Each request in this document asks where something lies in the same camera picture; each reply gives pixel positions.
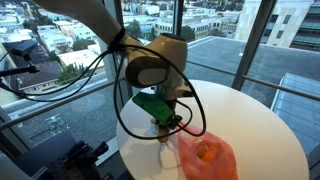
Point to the black camera on stand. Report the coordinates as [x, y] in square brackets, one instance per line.
[23, 50]

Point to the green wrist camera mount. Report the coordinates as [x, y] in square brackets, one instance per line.
[148, 102]

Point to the brown bottle yellow cap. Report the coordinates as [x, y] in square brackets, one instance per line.
[162, 135]

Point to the orange plastic bag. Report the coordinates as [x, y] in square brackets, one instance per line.
[207, 157]

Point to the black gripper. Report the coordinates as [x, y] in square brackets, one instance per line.
[168, 117]

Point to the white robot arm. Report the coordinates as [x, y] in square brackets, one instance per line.
[160, 63]

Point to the black equipment base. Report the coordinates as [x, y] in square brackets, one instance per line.
[62, 158]

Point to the blue and white box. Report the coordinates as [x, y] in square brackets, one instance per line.
[154, 126]

